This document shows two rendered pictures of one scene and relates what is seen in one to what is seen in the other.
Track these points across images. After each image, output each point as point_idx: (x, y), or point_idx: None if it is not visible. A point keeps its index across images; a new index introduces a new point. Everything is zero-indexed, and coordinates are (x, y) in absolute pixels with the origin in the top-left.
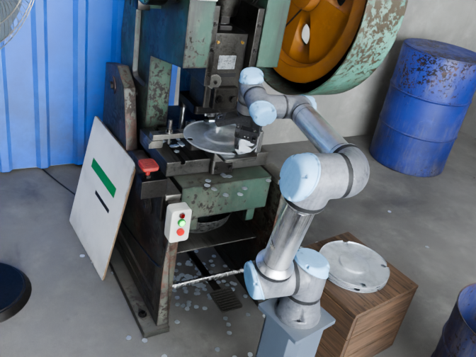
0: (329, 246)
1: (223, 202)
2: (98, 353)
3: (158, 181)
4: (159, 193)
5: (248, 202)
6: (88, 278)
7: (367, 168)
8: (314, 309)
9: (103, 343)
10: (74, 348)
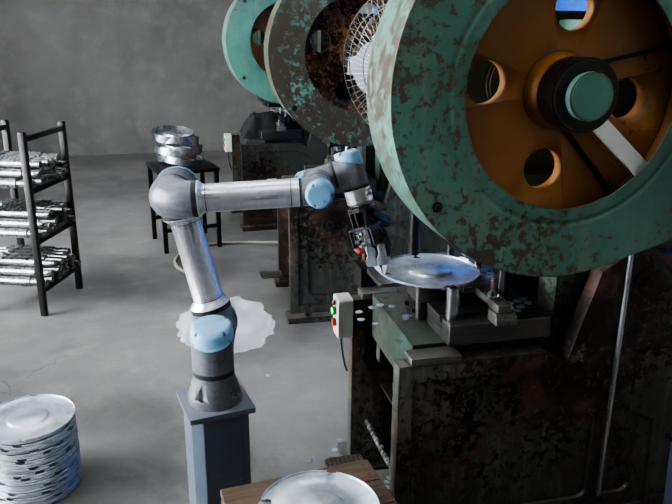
0: (367, 493)
1: (389, 345)
2: (323, 423)
3: (358, 267)
4: (358, 281)
5: None
6: None
7: (158, 188)
8: (192, 382)
9: (335, 426)
10: (332, 411)
